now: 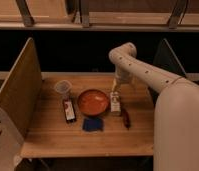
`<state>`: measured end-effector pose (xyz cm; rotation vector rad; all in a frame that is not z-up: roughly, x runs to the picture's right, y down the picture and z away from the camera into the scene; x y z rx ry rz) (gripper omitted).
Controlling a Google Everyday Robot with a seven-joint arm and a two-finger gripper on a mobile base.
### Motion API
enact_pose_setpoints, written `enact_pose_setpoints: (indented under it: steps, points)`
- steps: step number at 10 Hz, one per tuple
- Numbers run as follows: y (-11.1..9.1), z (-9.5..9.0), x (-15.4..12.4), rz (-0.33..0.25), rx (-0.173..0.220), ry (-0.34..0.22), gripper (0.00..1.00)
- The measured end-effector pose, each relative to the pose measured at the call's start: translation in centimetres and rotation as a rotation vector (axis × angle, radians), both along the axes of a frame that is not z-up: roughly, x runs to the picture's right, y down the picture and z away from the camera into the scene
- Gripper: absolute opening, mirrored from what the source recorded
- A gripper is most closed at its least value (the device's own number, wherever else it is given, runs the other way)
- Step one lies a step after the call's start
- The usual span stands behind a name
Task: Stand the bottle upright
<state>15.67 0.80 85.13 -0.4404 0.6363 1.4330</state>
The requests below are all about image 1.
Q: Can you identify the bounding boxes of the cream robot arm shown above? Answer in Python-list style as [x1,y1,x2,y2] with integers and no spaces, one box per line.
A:
[109,42,199,171]

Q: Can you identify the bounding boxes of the white bottle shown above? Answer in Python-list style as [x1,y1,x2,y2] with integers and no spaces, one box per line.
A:
[110,92,121,116]

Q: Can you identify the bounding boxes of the clear plastic cup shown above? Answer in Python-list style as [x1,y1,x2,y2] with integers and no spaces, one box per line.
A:
[54,80,72,100]

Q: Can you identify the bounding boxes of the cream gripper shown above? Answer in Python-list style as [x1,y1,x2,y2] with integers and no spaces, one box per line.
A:
[112,65,132,92]

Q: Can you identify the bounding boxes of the left wooden side panel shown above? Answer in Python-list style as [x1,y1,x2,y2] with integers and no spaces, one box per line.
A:
[0,38,42,141]

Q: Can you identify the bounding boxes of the orange bowl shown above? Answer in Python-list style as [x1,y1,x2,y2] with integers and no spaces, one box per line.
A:
[77,89,109,116]

